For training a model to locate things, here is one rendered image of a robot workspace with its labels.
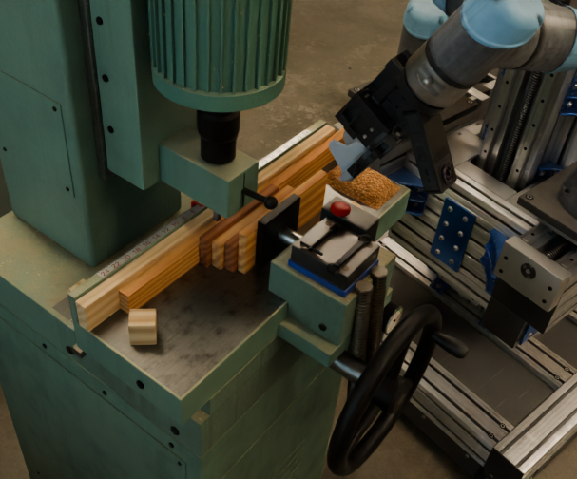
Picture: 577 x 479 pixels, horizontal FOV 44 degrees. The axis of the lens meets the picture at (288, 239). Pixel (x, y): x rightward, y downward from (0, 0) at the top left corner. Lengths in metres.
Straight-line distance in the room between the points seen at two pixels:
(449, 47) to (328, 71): 2.72
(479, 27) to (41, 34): 0.58
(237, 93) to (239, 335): 0.34
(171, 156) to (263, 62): 0.24
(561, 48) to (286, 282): 0.48
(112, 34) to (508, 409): 1.36
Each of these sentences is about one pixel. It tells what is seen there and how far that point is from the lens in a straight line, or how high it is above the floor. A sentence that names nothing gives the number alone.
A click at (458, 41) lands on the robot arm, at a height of 1.35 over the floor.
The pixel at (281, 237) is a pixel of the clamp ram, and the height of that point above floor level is 0.95.
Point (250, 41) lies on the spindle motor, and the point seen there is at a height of 1.29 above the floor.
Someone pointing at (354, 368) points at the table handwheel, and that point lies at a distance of 1.10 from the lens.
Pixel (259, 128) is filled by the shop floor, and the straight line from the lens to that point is 3.06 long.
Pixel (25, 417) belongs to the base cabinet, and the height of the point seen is 0.34.
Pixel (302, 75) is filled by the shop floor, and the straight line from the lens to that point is 3.47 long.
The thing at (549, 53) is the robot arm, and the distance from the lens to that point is 0.87.
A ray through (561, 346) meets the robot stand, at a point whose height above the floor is 0.21.
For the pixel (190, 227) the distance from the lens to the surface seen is 1.11.
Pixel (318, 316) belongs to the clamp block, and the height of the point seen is 0.91.
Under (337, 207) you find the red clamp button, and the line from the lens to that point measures 1.05.
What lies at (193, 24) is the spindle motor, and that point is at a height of 1.31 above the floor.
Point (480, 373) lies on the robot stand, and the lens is 1.98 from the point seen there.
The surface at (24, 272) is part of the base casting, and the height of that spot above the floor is 0.80.
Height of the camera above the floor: 1.69
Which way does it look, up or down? 42 degrees down
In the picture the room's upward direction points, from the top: 6 degrees clockwise
